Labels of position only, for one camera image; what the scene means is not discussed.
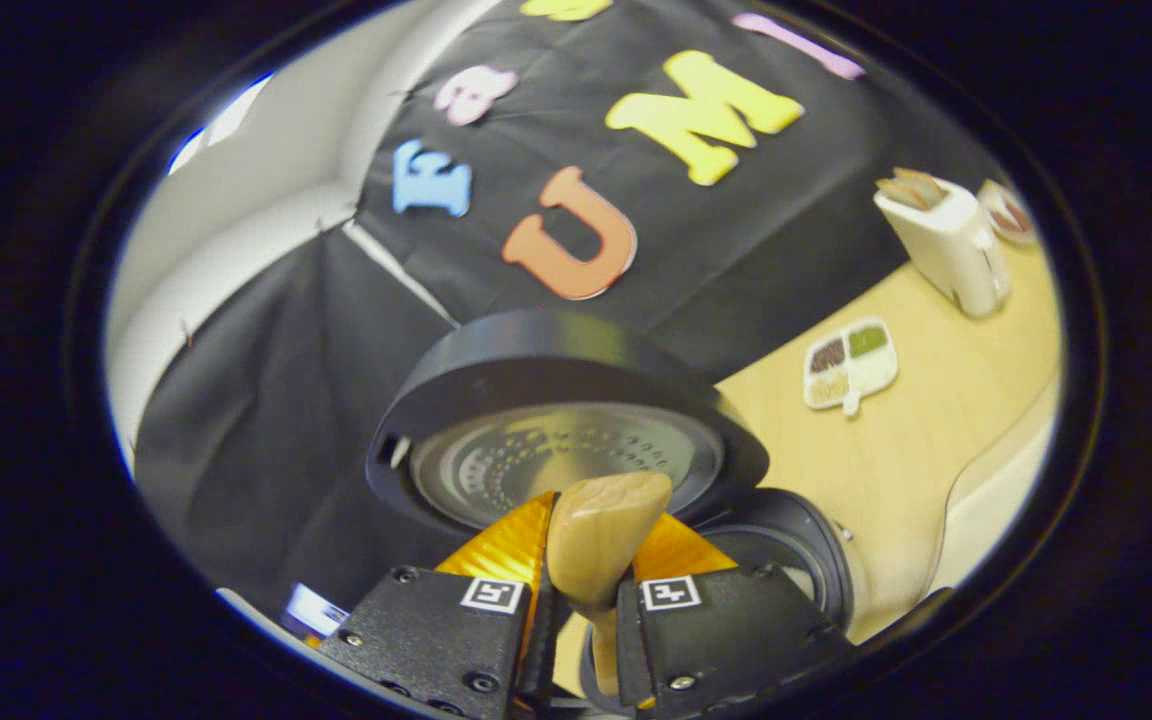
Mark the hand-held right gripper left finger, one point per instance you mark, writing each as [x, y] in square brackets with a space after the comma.
[416, 630]

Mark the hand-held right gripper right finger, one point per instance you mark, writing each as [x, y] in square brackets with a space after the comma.
[726, 630]

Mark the wooden spoon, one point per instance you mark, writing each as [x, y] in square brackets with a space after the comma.
[601, 530]

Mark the dark grey rice cooker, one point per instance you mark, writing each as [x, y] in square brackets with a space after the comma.
[536, 360]

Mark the computer monitor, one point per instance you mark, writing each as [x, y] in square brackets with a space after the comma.
[314, 610]

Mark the black backdrop cloth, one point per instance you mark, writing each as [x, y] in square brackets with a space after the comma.
[286, 400]

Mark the white divided bean dish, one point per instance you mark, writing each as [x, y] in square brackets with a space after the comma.
[851, 365]

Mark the white toaster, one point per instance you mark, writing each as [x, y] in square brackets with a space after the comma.
[951, 250]

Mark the toast slice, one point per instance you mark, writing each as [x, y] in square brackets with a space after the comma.
[924, 183]
[898, 193]

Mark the brown meat piece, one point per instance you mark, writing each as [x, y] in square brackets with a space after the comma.
[1016, 215]

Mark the white round plate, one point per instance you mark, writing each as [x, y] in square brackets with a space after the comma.
[996, 195]

